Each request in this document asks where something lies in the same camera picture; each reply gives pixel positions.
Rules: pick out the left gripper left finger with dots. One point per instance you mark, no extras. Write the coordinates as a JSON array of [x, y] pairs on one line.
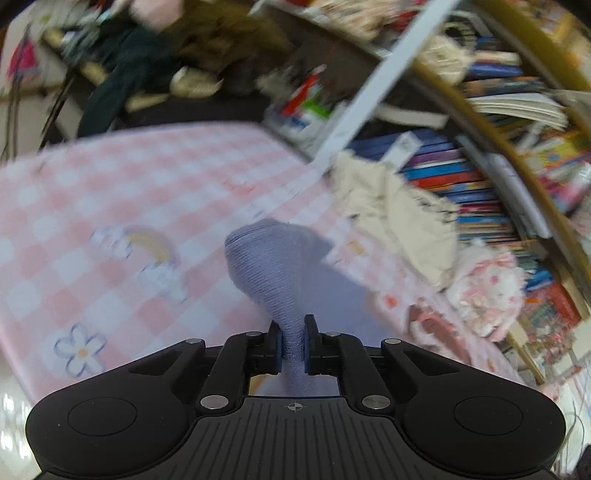
[[242, 357]]

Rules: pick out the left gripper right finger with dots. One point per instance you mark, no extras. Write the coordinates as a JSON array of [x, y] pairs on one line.
[[344, 357]]

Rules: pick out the purple and mauve sweater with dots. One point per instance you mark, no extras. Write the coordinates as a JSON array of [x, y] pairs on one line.
[[282, 268]]

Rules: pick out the cream folded garment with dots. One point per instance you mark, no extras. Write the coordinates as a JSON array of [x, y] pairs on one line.
[[409, 221]]

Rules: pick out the pink white bunny plush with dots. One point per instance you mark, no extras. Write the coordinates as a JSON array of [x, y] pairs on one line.
[[487, 289]]

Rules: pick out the pink checkered desk mat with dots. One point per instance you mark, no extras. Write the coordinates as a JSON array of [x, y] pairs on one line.
[[112, 248]]

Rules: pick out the white Gorilla book box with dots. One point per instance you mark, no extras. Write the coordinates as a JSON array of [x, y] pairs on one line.
[[401, 151]]

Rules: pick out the white plastic jar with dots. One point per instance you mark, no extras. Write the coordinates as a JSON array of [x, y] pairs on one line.
[[302, 128]]

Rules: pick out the row of books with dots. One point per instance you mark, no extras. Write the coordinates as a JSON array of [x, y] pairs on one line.
[[468, 160]]

